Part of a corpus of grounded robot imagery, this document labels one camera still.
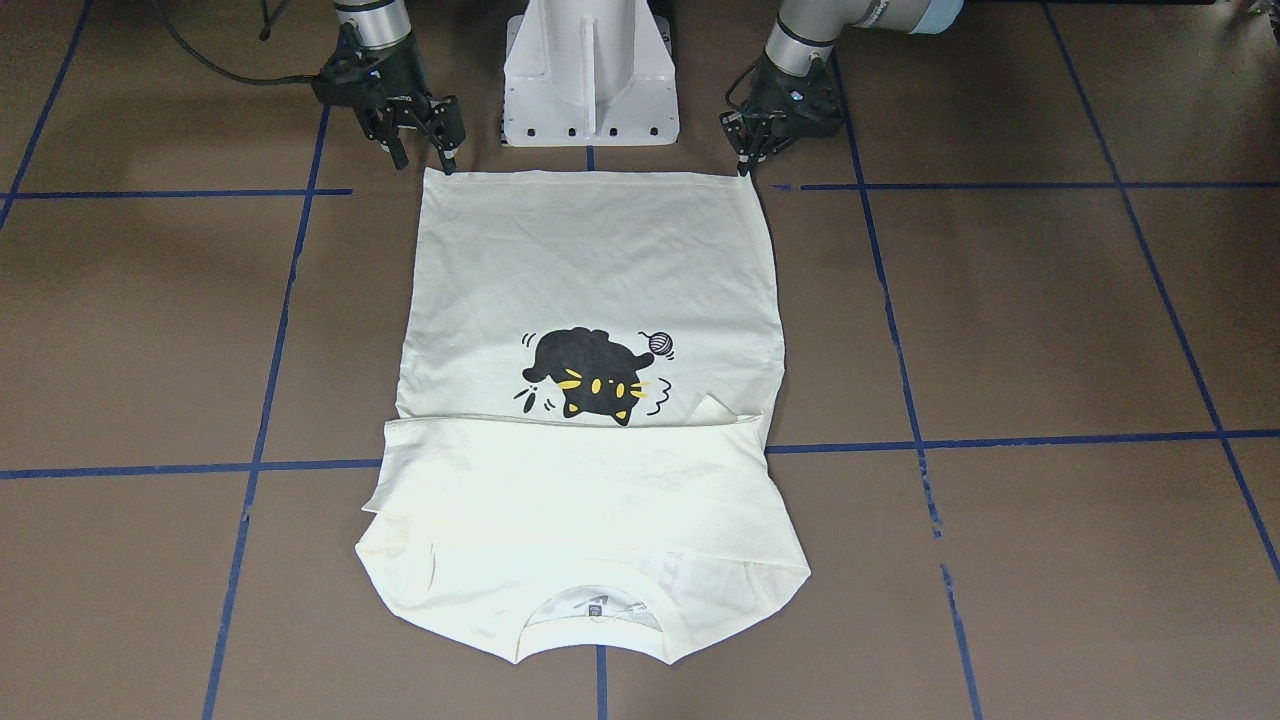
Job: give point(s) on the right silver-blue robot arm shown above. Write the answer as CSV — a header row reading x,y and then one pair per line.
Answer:
x,y
379,23

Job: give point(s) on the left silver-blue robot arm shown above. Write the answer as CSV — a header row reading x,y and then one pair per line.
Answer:
x,y
805,29

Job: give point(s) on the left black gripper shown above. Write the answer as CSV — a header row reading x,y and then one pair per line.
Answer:
x,y
768,88

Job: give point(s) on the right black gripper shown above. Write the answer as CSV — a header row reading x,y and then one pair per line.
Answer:
x,y
397,78

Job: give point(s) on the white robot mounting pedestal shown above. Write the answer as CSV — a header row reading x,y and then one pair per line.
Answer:
x,y
589,73

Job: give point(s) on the cream long-sleeve cat T-shirt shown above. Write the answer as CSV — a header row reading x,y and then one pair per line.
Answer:
x,y
587,382

